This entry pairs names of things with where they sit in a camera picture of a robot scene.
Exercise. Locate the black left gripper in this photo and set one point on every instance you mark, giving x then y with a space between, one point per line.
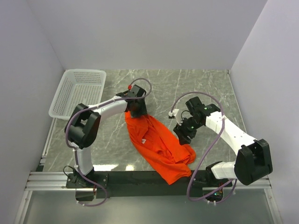
143 110

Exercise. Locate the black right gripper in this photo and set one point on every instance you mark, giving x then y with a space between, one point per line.
181 133

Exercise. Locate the orange t-shirt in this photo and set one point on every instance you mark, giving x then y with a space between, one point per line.
159 147

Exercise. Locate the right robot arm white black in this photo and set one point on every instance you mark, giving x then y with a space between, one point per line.
253 157

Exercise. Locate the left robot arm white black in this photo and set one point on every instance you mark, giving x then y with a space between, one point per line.
82 128

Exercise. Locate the white perforated plastic basket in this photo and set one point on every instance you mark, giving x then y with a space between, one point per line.
77 86

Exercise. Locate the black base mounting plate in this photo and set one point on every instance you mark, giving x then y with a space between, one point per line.
138 183

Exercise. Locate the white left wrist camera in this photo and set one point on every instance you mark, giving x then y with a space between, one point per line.
136 92

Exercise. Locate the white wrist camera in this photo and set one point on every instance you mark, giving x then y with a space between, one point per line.
177 115
136 92

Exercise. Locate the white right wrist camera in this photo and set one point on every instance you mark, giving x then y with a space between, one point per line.
177 115

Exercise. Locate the aluminium frame rail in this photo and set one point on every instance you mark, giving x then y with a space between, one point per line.
46 181

